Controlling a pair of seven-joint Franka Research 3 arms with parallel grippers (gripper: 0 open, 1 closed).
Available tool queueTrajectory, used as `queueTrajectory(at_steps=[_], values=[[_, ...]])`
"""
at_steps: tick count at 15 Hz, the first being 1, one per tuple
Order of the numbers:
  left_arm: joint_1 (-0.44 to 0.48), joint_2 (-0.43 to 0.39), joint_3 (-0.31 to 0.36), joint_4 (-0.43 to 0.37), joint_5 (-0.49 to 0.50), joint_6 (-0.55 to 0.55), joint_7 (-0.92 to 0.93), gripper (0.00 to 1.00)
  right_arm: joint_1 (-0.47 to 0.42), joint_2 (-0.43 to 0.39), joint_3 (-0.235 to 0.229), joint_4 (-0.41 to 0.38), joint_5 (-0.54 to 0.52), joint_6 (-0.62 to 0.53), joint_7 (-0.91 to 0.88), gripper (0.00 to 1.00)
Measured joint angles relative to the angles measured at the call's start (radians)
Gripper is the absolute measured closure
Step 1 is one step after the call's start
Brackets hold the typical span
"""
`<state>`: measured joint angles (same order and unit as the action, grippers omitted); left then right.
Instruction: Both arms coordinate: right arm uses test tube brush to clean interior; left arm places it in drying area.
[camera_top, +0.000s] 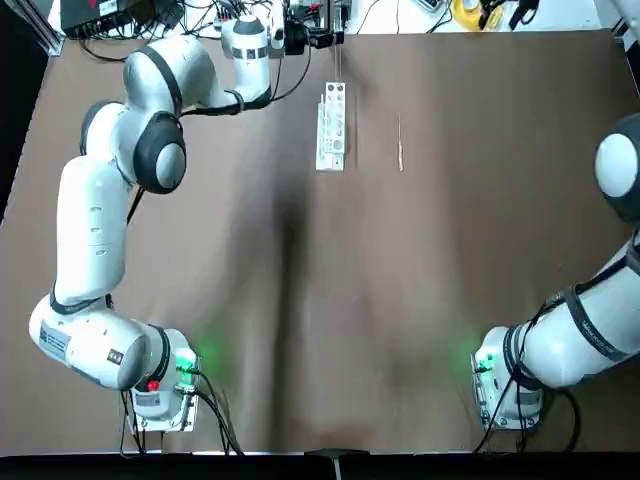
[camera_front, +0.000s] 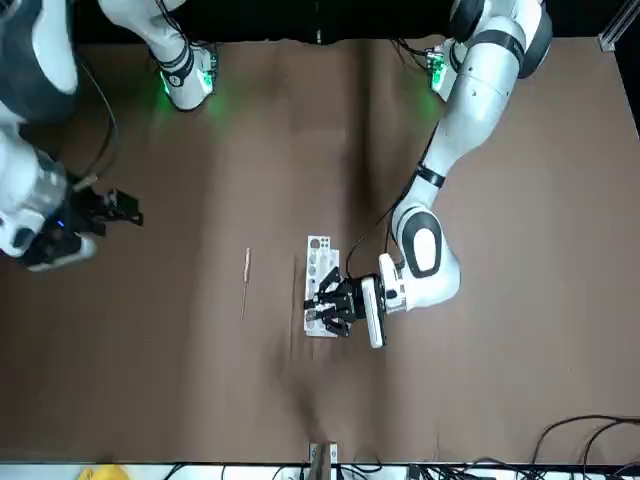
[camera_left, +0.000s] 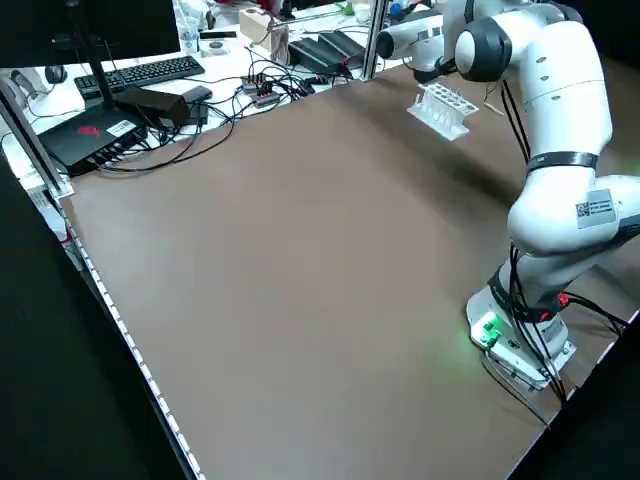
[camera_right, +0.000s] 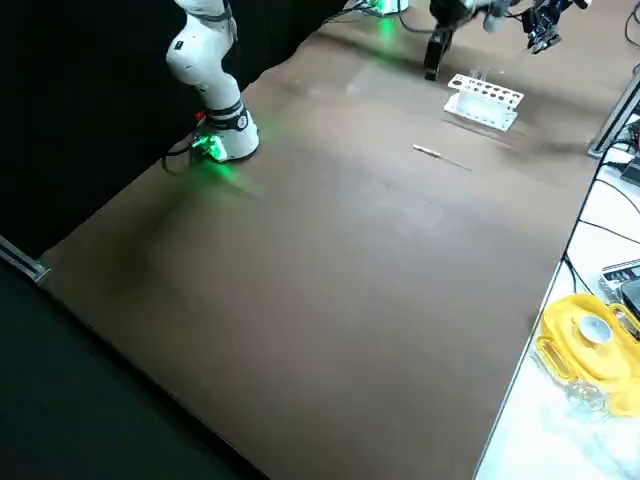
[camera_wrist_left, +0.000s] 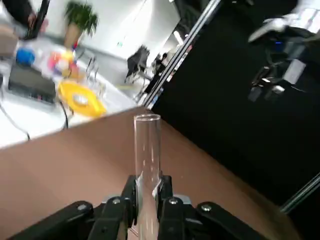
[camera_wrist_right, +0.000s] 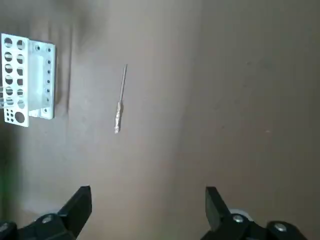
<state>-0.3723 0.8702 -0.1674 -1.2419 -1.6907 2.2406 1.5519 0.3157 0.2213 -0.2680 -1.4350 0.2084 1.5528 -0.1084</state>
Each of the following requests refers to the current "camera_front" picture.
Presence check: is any white test tube rack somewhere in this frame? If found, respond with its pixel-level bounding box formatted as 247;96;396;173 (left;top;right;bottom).
302;233;342;340

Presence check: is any looped black cable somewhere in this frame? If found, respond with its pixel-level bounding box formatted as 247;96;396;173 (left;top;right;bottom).
529;413;640;469

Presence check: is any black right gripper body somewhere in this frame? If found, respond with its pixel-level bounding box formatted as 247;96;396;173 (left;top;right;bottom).
62;184;109;236

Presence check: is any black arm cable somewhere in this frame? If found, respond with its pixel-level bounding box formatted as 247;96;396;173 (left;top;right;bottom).
345;127;444;281
74;59;121;184

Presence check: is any aluminium corner rail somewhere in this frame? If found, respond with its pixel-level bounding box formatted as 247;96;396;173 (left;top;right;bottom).
597;0;640;52

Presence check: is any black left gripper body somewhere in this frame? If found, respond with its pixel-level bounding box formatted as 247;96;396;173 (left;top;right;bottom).
342;277;369;325

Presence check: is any aluminium frame post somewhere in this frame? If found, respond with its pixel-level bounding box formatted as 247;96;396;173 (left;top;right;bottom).
307;441;339;480

